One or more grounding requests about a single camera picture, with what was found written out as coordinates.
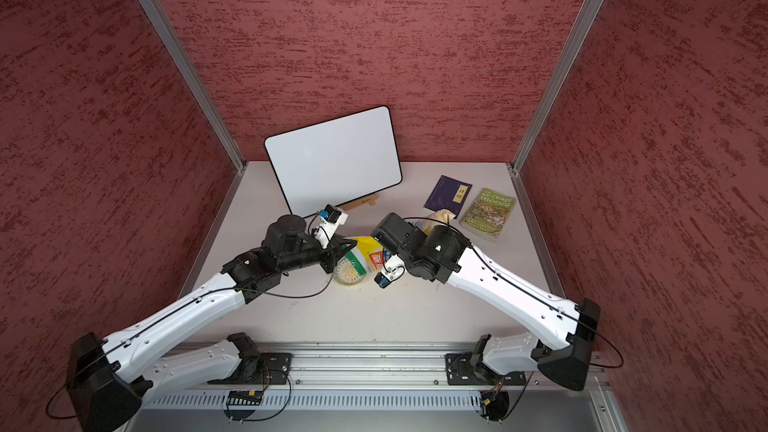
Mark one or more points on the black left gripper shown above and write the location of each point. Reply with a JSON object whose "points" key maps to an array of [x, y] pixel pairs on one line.
{"points": [[333, 251]]}

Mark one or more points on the yellow oats bag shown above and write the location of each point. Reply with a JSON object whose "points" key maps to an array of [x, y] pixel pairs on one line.
{"points": [[372, 251]]}

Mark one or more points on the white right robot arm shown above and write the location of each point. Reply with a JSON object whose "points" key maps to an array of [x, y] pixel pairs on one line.
{"points": [[559, 334]]}

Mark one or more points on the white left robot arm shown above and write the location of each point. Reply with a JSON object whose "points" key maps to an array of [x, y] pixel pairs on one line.
{"points": [[109, 379]]}

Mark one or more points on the wooden board stand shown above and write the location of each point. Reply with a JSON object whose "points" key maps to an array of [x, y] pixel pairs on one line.
{"points": [[369, 200]]}

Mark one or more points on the dark blue book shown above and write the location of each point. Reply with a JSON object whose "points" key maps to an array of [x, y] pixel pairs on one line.
{"points": [[449, 194]]}

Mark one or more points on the green illustrated book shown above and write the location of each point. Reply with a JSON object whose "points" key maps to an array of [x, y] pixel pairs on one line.
{"points": [[488, 214]]}

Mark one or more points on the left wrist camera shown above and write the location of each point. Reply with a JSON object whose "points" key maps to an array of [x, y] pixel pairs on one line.
{"points": [[325, 224]]}

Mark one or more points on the white board black frame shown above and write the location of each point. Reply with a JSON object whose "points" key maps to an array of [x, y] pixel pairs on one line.
{"points": [[335, 162]]}

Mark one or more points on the aluminium frame rail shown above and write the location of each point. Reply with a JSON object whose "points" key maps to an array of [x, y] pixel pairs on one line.
{"points": [[378, 365]]}

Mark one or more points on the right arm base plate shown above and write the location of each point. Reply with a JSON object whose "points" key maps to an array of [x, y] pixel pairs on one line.
{"points": [[461, 372]]}

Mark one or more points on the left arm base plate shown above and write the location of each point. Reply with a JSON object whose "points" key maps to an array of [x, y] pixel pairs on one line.
{"points": [[269, 369]]}

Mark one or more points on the right corner aluminium post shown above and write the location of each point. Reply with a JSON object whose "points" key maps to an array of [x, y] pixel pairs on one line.
{"points": [[571, 49]]}

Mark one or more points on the corner aluminium post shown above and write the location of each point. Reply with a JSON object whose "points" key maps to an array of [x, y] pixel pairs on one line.
{"points": [[571, 49], [164, 29]]}

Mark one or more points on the left corner aluminium post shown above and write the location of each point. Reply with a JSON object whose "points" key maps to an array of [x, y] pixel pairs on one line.
{"points": [[164, 29]]}

